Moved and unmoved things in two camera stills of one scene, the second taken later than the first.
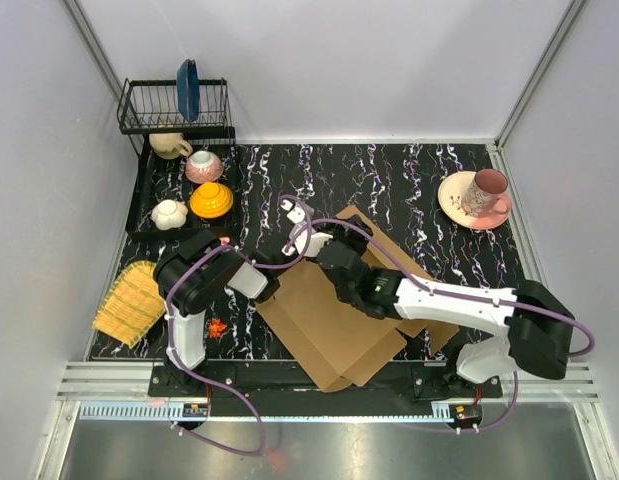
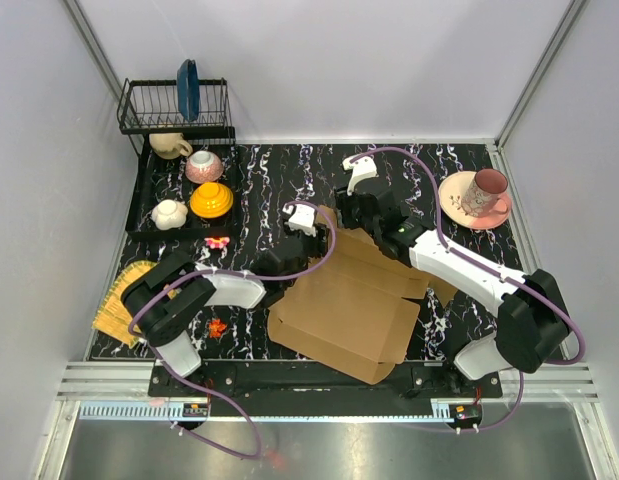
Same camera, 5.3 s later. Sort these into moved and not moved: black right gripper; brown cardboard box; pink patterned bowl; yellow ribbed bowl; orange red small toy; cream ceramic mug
Moved: brown cardboard box; black right gripper
Not moved: pink patterned bowl; yellow ribbed bowl; cream ceramic mug; orange red small toy
